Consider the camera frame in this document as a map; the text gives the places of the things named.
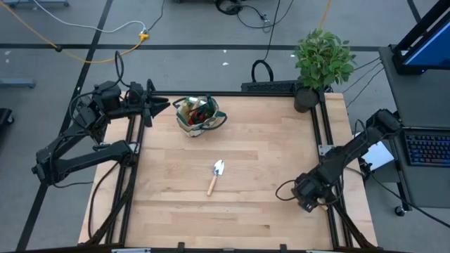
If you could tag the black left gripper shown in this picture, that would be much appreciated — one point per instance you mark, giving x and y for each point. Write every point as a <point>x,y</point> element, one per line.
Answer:
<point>140,102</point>

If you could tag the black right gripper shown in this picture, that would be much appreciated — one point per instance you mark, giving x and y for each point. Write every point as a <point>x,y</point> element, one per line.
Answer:
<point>311,193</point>

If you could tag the beige green gardening bag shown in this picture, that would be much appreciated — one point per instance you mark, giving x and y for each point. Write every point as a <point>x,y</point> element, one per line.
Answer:
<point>193,131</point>

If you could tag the red black gardening glove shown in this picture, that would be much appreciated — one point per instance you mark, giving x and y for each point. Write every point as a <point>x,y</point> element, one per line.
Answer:
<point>202,116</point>

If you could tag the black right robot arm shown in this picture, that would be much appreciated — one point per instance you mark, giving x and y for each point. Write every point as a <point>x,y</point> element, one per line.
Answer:
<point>351,154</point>

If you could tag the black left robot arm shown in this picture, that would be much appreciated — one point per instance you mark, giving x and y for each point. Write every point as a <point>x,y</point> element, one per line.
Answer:
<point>81,160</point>

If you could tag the white paper sheet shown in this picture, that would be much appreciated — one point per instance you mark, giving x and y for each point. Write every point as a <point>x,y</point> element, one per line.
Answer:
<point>379,156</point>

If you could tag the black power strip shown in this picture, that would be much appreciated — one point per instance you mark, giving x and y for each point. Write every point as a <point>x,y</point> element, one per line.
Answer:
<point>267,86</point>

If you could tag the black backlit keyboard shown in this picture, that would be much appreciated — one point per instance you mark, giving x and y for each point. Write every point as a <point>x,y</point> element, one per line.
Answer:
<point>427,149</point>

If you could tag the green potted plant black pot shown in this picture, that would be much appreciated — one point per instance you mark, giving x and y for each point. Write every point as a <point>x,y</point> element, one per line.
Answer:
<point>323,59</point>

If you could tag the grey desk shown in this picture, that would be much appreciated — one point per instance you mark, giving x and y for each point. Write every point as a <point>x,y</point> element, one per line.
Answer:
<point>415,98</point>

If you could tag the grey furniture foot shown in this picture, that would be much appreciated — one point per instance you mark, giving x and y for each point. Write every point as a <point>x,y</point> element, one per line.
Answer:
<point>17,83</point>

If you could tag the black caster base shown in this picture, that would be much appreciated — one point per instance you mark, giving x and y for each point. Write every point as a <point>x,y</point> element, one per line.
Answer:
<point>5,116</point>

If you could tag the black monitor blue screen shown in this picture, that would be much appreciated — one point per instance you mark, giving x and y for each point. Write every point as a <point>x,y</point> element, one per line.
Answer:
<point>429,49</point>

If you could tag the black aluminium table frame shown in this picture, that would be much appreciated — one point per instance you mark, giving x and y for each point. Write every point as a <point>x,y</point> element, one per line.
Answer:
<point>228,93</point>

